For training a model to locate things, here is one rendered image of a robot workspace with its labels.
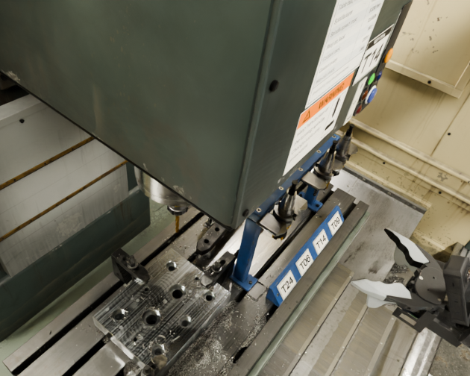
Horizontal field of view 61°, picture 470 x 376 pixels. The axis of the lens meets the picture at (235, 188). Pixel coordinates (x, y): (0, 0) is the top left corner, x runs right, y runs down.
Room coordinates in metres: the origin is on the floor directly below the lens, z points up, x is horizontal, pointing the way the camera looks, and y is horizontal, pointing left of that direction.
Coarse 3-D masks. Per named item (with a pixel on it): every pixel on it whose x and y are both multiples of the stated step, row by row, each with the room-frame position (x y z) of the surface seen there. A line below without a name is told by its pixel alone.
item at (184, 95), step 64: (0, 0) 0.54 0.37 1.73; (64, 0) 0.46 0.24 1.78; (128, 0) 0.40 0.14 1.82; (192, 0) 0.36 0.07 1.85; (256, 0) 0.33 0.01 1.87; (320, 0) 0.39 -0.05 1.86; (384, 0) 0.56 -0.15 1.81; (0, 64) 0.57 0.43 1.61; (64, 64) 0.47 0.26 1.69; (128, 64) 0.41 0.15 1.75; (192, 64) 0.36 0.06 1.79; (256, 64) 0.32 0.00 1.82; (128, 128) 0.41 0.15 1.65; (192, 128) 0.35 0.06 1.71; (256, 128) 0.32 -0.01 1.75; (192, 192) 0.35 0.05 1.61; (256, 192) 0.35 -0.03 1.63
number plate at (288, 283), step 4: (288, 272) 0.70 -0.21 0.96; (288, 276) 0.69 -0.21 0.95; (292, 276) 0.70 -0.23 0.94; (284, 280) 0.67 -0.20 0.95; (288, 280) 0.68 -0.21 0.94; (292, 280) 0.69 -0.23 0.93; (280, 284) 0.65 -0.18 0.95; (284, 284) 0.66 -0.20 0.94; (288, 284) 0.67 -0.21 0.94; (292, 284) 0.68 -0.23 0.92; (280, 288) 0.65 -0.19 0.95; (284, 288) 0.66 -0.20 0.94; (288, 288) 0.66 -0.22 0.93; (280, 292) 0.64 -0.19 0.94; (284, 292) 0.65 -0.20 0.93; (288, 292) 0.65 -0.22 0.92; (284, 296) 0.64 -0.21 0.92
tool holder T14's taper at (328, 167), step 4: (328, 148) 0.91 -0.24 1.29; (328, 152) 0.89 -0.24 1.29; (324, 156) 0.90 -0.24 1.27; (328, 156) 0.89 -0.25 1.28; (332, 156) 0.89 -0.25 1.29; (324, 160) 0.89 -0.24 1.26; (328, 160) 0.88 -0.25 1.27; (332, 160) 0.89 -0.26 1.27; (320, 164) 0.89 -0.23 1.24; (324, 164) 0.88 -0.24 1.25; (328, 164) 0.88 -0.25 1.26; (332, 164) 0.89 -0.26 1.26; (320, 168) 0.89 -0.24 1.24; (324, 168) 0.88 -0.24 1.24; (328, 168) 0.88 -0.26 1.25; (332, 168) 0.89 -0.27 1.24; (324, 172) 0.88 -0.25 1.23; (328, 172) 0.88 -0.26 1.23
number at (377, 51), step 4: (384, 40) 0.63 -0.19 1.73; (380, 44) 0.62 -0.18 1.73; (376, 48) 0.61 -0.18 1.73; (380, 48) 0.63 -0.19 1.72; (372, 52) 0.60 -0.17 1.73; (376, 52) 0.61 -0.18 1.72; (380, 52) 0.64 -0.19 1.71; (372, 56) 0.60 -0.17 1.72; (376, 56) 0.62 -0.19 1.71; (372, 60) 0.61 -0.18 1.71; (376, 60) 0.63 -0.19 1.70; (368, 64) 0.60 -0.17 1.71; (372, 64) 0.62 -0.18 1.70; (368, 68) 0.60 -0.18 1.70; (364, 72) 0.59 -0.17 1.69
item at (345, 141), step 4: (344, 136) 0.99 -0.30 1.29; (340, 140) 0.99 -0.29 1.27; (344, 140) 0.98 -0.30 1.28; (348, 140) 0.98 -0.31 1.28; (340, 144) 0.98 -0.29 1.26; (344, 144) 0.98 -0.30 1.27; (348, 144) 0.98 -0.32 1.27; (336, 148) 0.99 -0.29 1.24; (340, 148) 0.98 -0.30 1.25; (344, 148) 0.98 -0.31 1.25; (348, 148) 0.98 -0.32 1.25; (336, 152) 0.98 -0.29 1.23; (340, 152) 0.97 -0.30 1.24; (344, 152) 0.97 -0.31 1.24
